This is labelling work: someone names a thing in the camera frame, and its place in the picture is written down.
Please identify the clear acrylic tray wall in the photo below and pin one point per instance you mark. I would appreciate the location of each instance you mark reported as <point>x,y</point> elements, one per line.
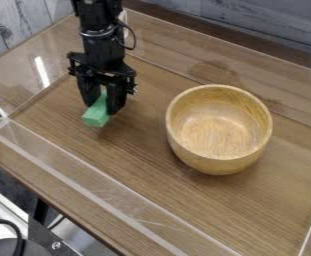
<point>114,178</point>

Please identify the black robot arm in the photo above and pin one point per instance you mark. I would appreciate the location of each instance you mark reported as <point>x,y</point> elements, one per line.
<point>99,15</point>

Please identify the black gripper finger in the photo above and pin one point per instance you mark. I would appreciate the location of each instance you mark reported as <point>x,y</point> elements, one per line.
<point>90,89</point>
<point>117,97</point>

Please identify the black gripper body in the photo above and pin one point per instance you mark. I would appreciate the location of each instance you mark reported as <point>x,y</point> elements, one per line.
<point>102,59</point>

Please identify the light wooden bowl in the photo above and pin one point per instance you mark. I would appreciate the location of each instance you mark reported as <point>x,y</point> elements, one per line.
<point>218,127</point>

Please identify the green rectangular block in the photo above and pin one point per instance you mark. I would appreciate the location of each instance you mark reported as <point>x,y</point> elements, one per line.
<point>95,116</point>

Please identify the black metal bracket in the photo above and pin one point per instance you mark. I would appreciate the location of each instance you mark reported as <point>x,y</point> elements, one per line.
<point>43,243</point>

